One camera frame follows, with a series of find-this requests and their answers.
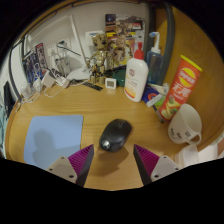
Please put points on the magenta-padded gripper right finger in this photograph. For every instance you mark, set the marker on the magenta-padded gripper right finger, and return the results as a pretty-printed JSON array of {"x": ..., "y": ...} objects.
[{"x": 163, "y": 166}]

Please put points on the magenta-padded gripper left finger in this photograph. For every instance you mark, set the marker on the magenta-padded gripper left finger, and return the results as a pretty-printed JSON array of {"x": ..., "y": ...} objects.
[{"x": 63, "y": 166}]

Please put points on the black computer mouse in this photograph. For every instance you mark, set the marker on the black computer mouse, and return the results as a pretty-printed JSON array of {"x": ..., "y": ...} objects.
[{"x": 115, "y": 133}]

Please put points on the light blue mouse pad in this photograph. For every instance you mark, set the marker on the light blue mouse pad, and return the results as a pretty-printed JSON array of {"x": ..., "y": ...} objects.
[{"x": 53, "y": 133}]

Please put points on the white paper pile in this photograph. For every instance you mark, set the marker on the white paper pile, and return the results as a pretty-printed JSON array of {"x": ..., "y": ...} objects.
[{"x": 193, "y": 155}]

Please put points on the white mug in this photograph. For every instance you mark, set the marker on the white mug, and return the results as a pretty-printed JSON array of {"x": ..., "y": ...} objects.
[{"x": 185, "y": 125}]

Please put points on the small blue box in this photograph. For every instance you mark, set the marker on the small blue box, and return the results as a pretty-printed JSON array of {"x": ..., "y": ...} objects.
[{"x": 150, "y": 95}]

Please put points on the red yellow-lidded chip can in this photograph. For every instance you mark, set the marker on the red yellow-lidded chip can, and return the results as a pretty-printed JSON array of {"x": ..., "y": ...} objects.
[{"x": 181, "y": 86}]

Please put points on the white power strip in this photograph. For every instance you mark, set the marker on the white power strip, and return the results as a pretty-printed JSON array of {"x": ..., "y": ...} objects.
[{"x": 62, "y": 82}]

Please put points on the clear glass jar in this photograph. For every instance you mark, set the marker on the clear glass jar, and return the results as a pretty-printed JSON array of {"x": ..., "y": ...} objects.
[{"x": 26, "y": 90}]

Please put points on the flat black bar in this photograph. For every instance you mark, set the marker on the flat black bar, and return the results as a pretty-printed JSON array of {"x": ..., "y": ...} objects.
[{"x": 92, "y": 86}]

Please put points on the white charger block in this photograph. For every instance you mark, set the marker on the white charger block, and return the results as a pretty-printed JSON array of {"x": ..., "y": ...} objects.
[
  {"x": 37, "y": 85},
  {"x": 47, "y": 80}
]

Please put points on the black hanging bag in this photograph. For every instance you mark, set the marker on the black hanging bag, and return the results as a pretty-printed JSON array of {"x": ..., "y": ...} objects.
[{"x": 8, "y": 96}]

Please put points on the white red-pump lotion bottle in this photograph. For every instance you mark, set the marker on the white red-pump lotion bottle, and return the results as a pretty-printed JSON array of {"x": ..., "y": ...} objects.
[{"x": 136, "y": 80}]

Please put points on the white desk lamp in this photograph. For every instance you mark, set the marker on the white desk lamp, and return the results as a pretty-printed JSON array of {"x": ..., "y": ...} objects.
[{"x": 80, "y": 73}]

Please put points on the small white square clock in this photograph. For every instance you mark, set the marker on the small white square clock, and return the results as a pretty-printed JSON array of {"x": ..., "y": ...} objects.
[{"x": 110, "y": 83}]

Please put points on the dark green round container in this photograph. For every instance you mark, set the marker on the dark green round container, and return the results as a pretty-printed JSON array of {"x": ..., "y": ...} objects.
[{"x": 120, "y": 78}]

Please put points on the clear blue nozzle bottle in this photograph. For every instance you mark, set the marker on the clear blue nozzle bottle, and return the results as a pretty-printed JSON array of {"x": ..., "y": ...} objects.
[{"x": 155, "y": 63}]

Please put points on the blue model kit box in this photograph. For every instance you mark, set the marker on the blue model kit box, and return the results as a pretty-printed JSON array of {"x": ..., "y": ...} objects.
[{"x": 33, "y": 65}]

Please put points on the brown tree figure toy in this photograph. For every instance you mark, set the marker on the brown tree figure toy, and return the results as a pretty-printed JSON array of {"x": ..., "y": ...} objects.
[{"x": 99, "y": 60}]

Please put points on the colourful printed toy box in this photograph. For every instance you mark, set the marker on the colourful printed toy box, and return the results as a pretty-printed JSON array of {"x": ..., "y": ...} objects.
[{"x": 125, "y": 30}]

